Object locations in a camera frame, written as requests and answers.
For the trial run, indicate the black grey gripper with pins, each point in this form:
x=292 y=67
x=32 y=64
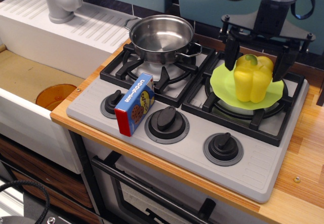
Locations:
x=263 y=25

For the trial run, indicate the yellow toy bell pepper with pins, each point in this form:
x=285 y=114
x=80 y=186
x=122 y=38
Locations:
x=252 y=76

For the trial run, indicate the lime green plate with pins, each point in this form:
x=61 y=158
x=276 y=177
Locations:
x=223 y=85

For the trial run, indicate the stainless steel pot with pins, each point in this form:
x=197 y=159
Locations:
x=162 y=39

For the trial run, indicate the black right stove knob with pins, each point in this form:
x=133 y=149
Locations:
x=223 y=149

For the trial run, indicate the black stove knob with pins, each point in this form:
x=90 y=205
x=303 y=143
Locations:
x=109 y=103
x=167 y=126
x=223 y=149

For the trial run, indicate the grey toy stove top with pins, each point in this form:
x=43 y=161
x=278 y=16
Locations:
x=253 y=176

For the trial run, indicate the black middle stove knob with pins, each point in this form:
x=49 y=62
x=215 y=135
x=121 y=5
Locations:
x=167 y=126

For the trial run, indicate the black left stove knob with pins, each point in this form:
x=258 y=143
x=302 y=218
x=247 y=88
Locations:
x=109 y=103

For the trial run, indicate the black right burner grate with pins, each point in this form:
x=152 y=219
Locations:
x=273 y=125

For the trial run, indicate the black burner grate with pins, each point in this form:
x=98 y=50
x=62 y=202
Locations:
x=172 y=82
x=273 y=125

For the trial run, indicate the black left burner grate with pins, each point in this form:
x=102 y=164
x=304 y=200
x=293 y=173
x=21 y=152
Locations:
x=172 y=82

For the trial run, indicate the blue cookie box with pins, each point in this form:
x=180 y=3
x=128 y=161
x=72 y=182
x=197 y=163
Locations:
x=135 y=104

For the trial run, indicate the oven door with window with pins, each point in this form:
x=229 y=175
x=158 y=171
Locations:
x=137 y=208

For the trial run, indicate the grey toy faucet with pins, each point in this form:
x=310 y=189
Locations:
x=62 y=11

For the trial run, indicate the orange sink drain disc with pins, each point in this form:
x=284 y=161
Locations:
x=52 y=96

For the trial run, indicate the white toy sink unit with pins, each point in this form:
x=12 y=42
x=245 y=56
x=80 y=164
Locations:
x=37 y=54

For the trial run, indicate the wooden drawer front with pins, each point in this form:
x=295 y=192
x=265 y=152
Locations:
x=66 y=189

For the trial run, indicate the black oven door handle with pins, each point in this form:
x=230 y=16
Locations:
x=108 y=166

